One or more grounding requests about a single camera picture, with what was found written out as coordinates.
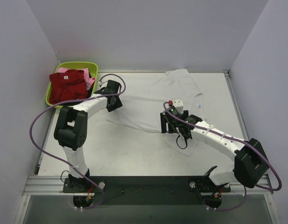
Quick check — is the red t shirt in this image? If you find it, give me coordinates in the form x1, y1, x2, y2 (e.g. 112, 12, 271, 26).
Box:
49, 70, 87, 104

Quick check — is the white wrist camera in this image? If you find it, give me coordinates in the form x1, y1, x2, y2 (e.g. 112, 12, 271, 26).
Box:
169, 98, 183, 114
98, 80, 108, 88

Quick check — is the aluminium front rail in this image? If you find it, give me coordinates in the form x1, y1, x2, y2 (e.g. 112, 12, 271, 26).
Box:
22, 174, 274, 196

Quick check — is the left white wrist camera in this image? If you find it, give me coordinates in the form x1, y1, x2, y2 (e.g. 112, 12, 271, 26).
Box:
98, 80, 108, 88

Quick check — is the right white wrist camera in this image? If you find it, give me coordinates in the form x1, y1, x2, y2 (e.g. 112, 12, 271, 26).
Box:
169, 98, 183, 114

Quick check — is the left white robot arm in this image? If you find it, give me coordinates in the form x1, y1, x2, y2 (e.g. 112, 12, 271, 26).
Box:
54, 80, 122, 192

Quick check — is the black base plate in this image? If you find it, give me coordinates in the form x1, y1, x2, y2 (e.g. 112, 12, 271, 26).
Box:
73, 188, 223, 207

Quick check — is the pink t shirt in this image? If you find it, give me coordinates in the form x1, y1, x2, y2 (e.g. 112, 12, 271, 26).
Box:
56, 67, 95, 90

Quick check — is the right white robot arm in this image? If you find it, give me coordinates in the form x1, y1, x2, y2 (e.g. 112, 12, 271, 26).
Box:
160, 108, 268, 188

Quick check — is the green plastic basket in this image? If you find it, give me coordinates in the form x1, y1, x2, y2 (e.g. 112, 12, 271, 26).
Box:
45, 62, 98, 106

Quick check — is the black t shirt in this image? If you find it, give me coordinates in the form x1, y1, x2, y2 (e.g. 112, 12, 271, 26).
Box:
78, 69, 96, 98

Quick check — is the white t shirt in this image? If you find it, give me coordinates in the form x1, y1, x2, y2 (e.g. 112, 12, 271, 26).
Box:
106, 69, 205, 157

